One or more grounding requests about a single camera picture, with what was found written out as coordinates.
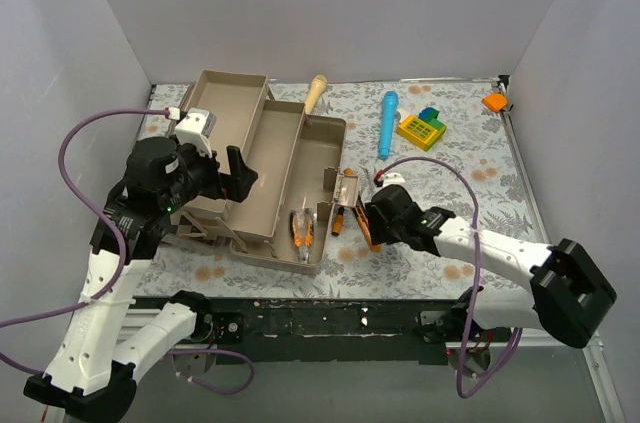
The orange handled pliers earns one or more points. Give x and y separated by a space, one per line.
302 229

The floral table mat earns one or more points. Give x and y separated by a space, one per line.
470 171

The orange tape measure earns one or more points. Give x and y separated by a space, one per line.
496 102

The orange utility knife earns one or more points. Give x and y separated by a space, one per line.
363 224

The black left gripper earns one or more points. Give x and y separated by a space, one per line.
241 175

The blue toy microphone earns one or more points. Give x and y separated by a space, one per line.
390 103

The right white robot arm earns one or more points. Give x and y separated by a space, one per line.
560 288

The taupe plastic tool box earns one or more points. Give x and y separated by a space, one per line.
298 161

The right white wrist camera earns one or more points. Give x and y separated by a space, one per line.
392 178

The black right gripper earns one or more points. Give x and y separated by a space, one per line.
378 233

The yellow green toy block house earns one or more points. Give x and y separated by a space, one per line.
422 130

